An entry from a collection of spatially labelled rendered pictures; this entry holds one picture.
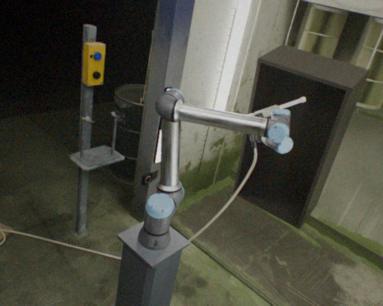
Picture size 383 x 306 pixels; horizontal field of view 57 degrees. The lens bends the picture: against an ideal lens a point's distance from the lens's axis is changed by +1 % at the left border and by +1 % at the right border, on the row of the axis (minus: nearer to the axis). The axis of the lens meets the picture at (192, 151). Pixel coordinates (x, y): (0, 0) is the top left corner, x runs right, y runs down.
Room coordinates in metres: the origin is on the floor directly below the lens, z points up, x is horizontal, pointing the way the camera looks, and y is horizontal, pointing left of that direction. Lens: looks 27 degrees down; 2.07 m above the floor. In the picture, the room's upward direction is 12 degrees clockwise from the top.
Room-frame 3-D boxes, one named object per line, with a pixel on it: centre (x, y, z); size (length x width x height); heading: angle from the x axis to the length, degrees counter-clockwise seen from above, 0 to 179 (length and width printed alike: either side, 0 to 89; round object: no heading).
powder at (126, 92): (3.31, 0.58, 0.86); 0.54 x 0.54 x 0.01
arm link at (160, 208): (1.60, 0.11, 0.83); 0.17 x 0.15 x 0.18; 170
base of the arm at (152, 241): (1.59, 0.11, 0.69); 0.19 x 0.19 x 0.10
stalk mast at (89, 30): (2.20, 0.76, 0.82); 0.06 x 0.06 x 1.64; 53
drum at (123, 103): (3.30, 0.58, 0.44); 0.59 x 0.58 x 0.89; 34
